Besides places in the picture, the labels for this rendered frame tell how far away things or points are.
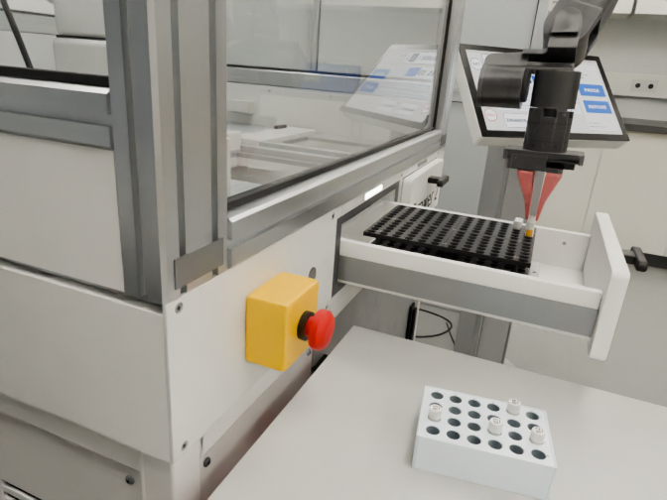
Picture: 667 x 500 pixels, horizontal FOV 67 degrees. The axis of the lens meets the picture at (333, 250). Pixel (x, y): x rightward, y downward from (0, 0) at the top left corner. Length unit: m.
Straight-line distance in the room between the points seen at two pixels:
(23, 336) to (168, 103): 0.26
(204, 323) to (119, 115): 0.17
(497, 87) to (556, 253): 0.29
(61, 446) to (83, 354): 0.14
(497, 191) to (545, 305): 1.07
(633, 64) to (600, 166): 0.94
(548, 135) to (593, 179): 3.00
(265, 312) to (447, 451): 0.21
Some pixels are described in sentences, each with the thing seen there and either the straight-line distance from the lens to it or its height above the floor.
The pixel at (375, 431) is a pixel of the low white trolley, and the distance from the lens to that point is 0.56.
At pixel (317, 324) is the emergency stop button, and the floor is 0.89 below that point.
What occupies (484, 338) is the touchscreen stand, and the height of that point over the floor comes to 0.25.
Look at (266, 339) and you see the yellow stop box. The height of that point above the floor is 0.87.
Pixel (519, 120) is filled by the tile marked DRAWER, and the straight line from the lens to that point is 1.56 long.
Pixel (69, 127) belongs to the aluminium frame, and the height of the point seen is 1.06.
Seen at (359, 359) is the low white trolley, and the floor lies 0.76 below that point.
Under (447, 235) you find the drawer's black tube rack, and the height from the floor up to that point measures 0.90.
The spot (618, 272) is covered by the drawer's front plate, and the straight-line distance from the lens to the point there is 0.63.
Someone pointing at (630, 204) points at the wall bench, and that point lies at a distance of 3.79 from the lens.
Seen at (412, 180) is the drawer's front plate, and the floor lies 0.93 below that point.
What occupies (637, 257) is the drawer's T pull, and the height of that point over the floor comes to 0.91.
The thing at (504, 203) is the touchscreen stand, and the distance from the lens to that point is 1.70.
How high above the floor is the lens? 1.12
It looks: 20 degrees down
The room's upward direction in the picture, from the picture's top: 4 degrees clockwise
